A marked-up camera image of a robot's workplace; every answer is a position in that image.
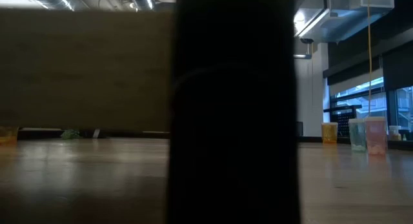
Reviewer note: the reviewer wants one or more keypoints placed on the clear teal plastic cup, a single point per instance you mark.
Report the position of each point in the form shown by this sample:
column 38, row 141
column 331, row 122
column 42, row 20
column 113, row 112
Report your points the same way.
column 357, row 137

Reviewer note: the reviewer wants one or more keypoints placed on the large orange medicine bottle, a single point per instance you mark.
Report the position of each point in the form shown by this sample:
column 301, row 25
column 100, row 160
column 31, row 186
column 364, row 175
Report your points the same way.
column 8, row 137

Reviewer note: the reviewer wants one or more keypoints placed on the clear pink plastic cup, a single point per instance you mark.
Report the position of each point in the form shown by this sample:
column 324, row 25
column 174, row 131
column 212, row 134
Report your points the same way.
column 376, row 137

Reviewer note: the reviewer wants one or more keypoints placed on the black perforated cart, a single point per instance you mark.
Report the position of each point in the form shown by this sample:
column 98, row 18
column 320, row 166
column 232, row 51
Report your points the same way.
column 345, row 120

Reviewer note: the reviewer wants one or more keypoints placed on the linear ceiling light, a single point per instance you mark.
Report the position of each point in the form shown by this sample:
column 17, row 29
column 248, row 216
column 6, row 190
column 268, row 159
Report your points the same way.
column 65, row 2

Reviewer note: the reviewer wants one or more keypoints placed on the large window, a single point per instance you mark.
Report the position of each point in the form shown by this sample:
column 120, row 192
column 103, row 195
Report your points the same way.
column 377, row 104

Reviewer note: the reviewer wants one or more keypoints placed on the small potted green plant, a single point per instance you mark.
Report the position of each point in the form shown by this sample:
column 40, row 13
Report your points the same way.
column 71, row 134

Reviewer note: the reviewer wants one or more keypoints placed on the black aluminium table frame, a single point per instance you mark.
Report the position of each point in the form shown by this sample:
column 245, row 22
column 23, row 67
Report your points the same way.
column 309, row 139

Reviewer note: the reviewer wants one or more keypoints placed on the black window blind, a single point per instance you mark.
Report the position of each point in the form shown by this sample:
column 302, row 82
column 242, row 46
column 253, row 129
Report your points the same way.
column 398, row 75

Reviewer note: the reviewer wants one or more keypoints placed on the short light tube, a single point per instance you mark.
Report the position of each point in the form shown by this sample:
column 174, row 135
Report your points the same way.
column 301, row 56

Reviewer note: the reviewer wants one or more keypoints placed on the small white tag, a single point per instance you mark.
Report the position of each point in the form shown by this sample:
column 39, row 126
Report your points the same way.
column 96, row 134

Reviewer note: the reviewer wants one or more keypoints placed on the rectangular silver ceiling duct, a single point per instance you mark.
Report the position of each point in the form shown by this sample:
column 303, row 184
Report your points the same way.
column 322, row 24

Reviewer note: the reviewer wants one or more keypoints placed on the white background bottle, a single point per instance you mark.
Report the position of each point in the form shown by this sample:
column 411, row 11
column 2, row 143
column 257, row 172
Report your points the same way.
column 394, row 133

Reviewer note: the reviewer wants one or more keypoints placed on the black dome camera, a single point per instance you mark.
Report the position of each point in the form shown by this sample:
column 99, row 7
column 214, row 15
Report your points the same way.
column 306, row 40

